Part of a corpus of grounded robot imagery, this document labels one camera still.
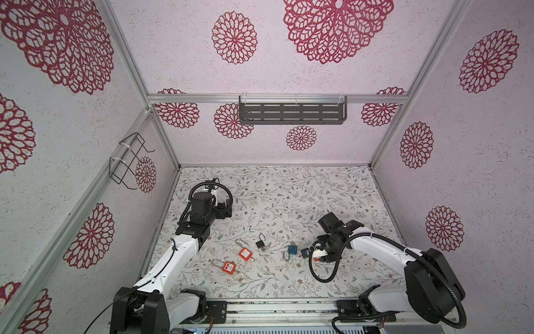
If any blue padlock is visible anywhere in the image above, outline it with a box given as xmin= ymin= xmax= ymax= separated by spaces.
xmin=282 ymin=242 xmax=298 ymax=262

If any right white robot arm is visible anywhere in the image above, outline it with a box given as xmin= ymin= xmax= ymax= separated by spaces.
xmin=301 ymin=213 xmax=467 ymax=329

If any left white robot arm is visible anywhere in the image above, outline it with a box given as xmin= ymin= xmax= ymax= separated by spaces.
xmin=110 ymin=190 xmax=233 ymax=333

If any black padlock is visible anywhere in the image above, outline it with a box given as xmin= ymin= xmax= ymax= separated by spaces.
xmin=256 ymin=233 xmax=267 ymax=251

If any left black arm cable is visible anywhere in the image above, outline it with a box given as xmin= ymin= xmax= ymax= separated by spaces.
xmin=83 ymin=237 xmax=178 ymax=334

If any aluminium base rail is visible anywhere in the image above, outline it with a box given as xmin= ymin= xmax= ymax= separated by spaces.
xmin=166 ymin=296 xmax=459 ymax=331

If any grey slotted wall shelf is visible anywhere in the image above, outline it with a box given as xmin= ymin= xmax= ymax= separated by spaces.
xmin=238 ymin=96 xmax=348 ymax=125

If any black wire wall basket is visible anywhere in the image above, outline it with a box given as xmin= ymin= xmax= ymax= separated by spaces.
xmin=108 ymin=132 xmax=157 ymax=193

